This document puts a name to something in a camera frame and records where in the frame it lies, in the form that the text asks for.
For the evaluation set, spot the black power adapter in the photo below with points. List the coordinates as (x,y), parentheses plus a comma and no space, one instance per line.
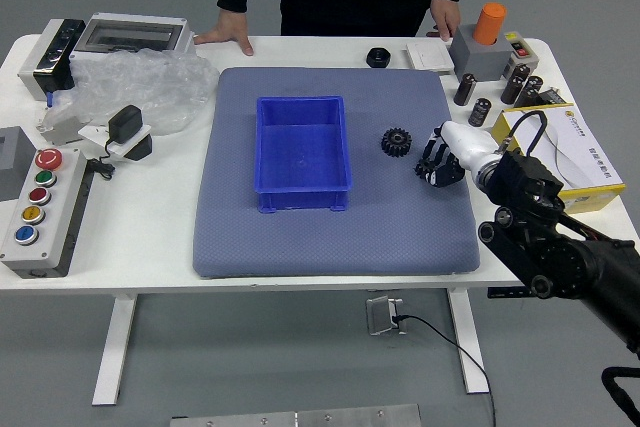
(125,122)

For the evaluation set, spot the clear plastic bag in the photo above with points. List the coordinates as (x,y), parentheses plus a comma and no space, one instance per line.
(140,82)

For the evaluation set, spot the green push button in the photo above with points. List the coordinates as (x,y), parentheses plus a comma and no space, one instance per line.
(45,178)

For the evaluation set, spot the white table leg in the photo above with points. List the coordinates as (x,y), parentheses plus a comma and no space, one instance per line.
(470,347)
(112,352)

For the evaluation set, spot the person's right hand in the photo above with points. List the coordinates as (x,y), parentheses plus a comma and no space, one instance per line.
(230,29)

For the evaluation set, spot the white black-lid enclosure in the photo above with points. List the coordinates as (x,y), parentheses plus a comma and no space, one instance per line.
(45,62)

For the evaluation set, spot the red mushroom stop button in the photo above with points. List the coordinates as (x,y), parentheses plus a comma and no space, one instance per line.
(48,159)

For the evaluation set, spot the grey-blue padded mat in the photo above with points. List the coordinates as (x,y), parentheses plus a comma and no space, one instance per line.
(400,227)

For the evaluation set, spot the red flat push button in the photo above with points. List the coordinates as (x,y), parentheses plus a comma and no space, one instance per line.
(38,195)

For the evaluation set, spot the small black gear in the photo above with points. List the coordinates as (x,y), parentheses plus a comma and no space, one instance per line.
(421,166)

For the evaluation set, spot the person's left hand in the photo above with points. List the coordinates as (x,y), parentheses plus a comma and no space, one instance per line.
(445,14)

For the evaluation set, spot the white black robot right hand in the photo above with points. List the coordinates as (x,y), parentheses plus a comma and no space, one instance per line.
(470,144)

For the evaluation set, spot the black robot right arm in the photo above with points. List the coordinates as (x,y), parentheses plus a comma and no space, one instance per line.
(550,252)

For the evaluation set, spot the small black labelled component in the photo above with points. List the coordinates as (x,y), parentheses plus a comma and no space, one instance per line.
(552,96)

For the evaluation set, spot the blue push button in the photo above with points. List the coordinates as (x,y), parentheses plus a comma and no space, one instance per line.
(25,234)

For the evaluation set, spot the yellow white carton box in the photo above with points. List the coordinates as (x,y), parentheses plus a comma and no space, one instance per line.
(590,147)

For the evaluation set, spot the yellow push button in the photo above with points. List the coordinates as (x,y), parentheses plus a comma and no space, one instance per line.
(33,214)

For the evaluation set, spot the white socket plate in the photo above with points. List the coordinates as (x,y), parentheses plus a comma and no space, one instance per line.
(95,134)

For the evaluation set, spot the silver metal plate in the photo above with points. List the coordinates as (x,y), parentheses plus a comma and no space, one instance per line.
(295,418)

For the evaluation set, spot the white wall switch plate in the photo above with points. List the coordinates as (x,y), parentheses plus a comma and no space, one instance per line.
(430,57)

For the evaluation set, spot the white red-button switch box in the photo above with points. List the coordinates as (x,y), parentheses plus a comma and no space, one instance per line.
(522,54)

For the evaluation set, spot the grey square box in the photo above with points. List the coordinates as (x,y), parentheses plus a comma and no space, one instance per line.
(15,177)

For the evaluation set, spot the orange cylinder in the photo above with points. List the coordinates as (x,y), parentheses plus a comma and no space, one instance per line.
(490,22)

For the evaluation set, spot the silver device under table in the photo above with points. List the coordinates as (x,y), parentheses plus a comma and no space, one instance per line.
(381,316)

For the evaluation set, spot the grey block holder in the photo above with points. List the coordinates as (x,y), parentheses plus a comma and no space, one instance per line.
(475,61)

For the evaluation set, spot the white clear-lid distribution box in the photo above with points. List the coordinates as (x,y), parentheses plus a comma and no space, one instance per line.
(130,37)

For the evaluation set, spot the blue plastic box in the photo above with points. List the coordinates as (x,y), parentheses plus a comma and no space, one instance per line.
(302,157)

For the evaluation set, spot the black table control panel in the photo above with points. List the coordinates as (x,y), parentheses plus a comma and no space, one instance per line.
(505,292)

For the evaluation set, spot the small blue part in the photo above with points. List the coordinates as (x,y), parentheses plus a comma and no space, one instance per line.
(50,99)

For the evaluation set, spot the big black gear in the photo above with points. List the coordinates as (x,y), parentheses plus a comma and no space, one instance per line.
(395,143)

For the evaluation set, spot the grey push-button control box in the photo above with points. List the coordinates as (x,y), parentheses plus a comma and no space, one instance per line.
(47,247)

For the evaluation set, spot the dark brown capacitor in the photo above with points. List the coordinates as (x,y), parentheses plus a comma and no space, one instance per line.
(531,92)
(515,81)
(480,112)
(465,89)

